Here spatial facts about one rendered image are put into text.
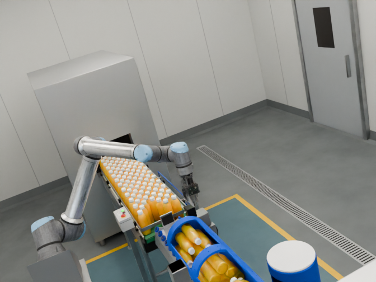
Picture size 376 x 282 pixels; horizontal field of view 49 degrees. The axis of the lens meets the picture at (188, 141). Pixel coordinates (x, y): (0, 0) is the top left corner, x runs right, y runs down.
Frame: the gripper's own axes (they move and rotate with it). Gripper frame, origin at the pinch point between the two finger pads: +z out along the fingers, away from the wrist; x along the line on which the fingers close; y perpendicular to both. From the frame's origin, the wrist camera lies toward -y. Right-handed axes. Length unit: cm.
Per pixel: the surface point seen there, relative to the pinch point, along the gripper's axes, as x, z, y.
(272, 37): 303, -37, -437
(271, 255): 35, 44, 10
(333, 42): 306, -22, -280
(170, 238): -14.5, 29.4, -28.0
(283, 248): 44, 43, 9
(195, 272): -11.7, 33.6, 11.8
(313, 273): 50, 52, 29
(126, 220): -35, 33, -87
